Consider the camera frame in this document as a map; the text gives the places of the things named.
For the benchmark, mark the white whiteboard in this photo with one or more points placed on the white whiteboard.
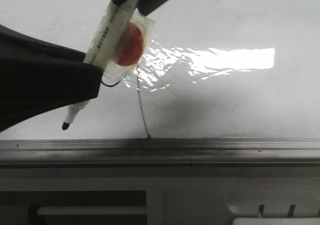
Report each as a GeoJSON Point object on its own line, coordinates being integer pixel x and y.
{"type": "Point", "coordinates": [211, 69]}

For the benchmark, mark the clear adhesive tape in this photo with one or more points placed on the clear adhesive tape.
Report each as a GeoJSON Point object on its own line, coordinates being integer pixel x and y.
{"type": "Point", "coordinates": [120, 42]}

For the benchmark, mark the red round magnet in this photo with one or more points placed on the red round magnet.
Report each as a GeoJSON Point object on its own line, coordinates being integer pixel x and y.
{"type": "Point", "coordinates": [130, 47]}

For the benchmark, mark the white plastic tray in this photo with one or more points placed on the white plastic tray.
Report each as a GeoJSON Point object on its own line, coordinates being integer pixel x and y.
{"type": "Point", "coordinates": [276, 221]}

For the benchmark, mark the white whiteboard marker black tip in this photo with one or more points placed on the white whiteboard marker black tip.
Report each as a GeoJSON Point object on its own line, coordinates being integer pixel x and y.
{"type": "Point", "coordinates": [110, 32]}

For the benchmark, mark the grey aluminium whiteboard frame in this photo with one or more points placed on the grey aluminium whiteboard frame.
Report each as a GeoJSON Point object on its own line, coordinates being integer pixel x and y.
{"type": "Point", "coordinates": [162, 152]}

